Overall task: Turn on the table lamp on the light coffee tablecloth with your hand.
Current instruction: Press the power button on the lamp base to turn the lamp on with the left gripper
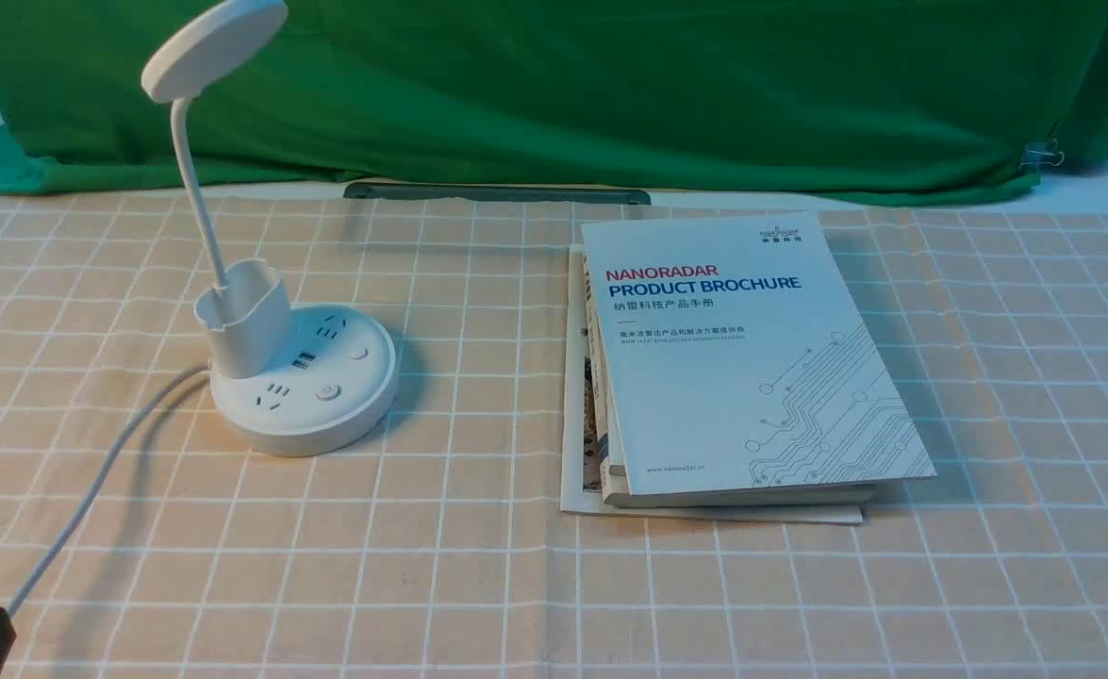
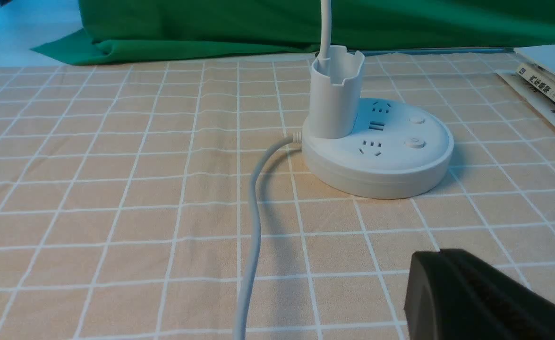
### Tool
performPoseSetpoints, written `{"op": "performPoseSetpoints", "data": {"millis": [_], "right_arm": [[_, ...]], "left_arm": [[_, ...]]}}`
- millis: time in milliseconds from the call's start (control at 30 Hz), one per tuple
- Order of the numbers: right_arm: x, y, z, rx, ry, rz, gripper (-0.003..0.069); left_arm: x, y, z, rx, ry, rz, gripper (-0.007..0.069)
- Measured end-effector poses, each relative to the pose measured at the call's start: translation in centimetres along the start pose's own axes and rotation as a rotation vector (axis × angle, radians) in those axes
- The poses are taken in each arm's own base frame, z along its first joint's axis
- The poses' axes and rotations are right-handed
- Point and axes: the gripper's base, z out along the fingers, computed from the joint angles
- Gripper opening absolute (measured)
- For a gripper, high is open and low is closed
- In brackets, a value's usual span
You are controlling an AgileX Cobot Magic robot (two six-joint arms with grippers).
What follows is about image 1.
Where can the white desk lamp with sockets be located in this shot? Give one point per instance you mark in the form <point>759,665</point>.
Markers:
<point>291,381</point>

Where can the beige checked tablecloth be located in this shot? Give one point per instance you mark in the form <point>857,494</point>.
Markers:
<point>436,547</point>

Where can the bottom booklet with photo cover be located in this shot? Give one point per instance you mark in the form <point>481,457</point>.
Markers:
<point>579,489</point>

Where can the dark grey bar at table edge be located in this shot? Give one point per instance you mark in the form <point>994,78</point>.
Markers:
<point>408,191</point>

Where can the white Nanoradar product brochure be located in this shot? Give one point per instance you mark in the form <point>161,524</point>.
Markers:
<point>738,361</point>

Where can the green backdrop cloth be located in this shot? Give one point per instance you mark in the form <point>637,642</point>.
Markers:
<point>884,103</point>

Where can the metal binder clip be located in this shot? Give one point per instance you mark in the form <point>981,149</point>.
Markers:
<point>1037,156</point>

